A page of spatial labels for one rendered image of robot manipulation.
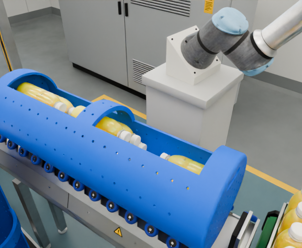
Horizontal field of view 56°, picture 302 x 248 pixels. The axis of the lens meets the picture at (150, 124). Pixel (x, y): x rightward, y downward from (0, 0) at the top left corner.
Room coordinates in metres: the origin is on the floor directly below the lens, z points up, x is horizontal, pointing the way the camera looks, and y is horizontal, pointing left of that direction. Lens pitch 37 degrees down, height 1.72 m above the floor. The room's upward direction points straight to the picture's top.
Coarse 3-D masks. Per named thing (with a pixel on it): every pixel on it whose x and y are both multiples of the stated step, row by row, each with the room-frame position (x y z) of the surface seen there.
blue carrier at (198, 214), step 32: (0, 96) 0.85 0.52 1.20; (64, 96) 1.02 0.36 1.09; (0, 128) 0.80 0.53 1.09; (32, 128) 0.72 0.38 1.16; (64, 128) 0.67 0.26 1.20; (96, 128) 0.64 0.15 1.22; (64, 160) 0.62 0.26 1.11; (96, 160) 0.57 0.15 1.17; (128, 160) 0.53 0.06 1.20; (160, 160) 0.51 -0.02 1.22; (224, 160) 0.49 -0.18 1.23; (128, 192) 0.48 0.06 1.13; (160, 192) 0.45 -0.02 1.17; (192, 192) 0.43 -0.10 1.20; (224, 192) 0.43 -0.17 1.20; (160, 224) 0.42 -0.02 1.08; (192, 224) 0.38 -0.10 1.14
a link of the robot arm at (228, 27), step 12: (228, 12) 1.02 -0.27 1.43; (240, 12) 1.05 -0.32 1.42; (216, 24) 1.00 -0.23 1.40; (228, 24) 0.97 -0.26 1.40; (240, 24) 0.99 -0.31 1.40; (204, 36) 1.03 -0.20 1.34; (216, 36) 0.99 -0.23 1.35; (228, 36) 0.98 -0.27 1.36; (240, 36) 0.98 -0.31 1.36; (216, 48) 1.01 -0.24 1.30; (228, 48) 0.98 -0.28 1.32
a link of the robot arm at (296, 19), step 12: (300, 0) 0.93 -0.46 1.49; (288, 12) 0.93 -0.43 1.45; (300, 12) 0.90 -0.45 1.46; (276, 24) 0.94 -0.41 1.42; (288, 24) 0.91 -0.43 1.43; (300, 24) 0.89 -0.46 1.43; (252, 36) 0.97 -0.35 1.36; (264, 36) 0.95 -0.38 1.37; (276, 36) 0.92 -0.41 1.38; (288, 36) 0.91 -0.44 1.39; (240, 48) 0.96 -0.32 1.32; (252, 48) 0.95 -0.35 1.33; (264, 48) 0.93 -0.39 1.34; (276, 48) 0.93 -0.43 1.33; (240, 60) 0.96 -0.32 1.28; (252, 60) 0.94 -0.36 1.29; (264, 60) 0.94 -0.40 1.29; (252, 72) 0.94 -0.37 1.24
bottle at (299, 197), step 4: (300, 192) 0.52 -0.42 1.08; (292, 196) 0.53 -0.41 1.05; (296, 196) 0.52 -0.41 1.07; (300, 196) 0.51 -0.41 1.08; (292, 200) 0.52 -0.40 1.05; (296, 200) 0.51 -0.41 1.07; (300, 200) 0.50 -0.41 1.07; (288, 204) 0.53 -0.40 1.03; (292, 204) 0.51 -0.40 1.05; (296, 204) 0.50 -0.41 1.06; (288, 208) 0.52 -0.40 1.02; (292, 208) 0.50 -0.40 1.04; (284, 212) 0.53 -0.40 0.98; (280, 220) 0.53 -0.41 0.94
